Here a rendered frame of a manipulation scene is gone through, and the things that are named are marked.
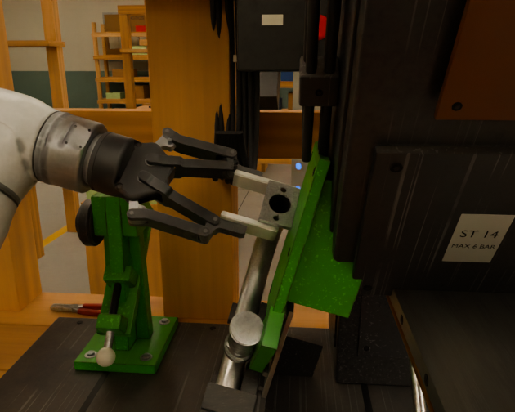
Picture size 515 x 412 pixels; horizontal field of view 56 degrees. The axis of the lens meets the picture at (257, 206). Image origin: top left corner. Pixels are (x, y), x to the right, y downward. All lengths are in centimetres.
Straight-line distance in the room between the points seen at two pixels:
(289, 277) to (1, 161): 34
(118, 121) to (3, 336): 45
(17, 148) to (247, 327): 33
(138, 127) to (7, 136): 41
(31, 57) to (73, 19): 133
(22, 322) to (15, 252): 14
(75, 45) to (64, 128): 1114
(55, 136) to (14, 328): 53
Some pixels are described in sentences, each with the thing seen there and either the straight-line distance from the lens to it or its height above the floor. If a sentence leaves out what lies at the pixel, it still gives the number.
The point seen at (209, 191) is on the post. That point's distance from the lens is 87.
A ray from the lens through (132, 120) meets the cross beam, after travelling 98.
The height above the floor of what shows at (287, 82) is 113.
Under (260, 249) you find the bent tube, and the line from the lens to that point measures 65.
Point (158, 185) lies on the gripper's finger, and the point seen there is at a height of 122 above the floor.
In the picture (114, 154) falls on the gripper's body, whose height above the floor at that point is 126.
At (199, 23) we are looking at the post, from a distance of 85.
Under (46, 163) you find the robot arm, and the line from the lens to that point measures 60.
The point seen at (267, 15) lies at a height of 143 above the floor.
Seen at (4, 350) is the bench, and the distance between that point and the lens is 98.
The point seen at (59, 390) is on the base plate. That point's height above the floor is 90.
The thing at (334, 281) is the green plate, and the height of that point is 114.
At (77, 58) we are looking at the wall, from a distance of 1172.
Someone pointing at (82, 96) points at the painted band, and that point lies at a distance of 1171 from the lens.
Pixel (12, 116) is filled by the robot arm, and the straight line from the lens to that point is 62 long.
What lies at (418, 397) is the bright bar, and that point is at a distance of 53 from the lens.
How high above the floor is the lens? 136
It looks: 16 degrees down
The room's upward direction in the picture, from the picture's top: straight up
